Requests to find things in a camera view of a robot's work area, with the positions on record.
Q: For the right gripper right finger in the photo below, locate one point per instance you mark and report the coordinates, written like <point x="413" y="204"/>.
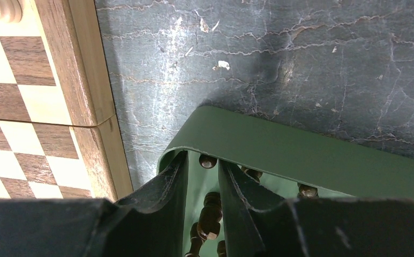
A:
<point x="257" y="221"/>

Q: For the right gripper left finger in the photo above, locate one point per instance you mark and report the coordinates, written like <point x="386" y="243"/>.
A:
<point x="149" y="221"/>

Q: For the wooden chess board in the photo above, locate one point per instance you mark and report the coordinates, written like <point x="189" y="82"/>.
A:
<point x="59" y="133"/>

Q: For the light chess piece corner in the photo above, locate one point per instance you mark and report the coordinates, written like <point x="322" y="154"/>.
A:
<point x="10" y="11"/>

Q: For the green tray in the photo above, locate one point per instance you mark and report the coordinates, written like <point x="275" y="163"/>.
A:
<point x="346" y="199"/>

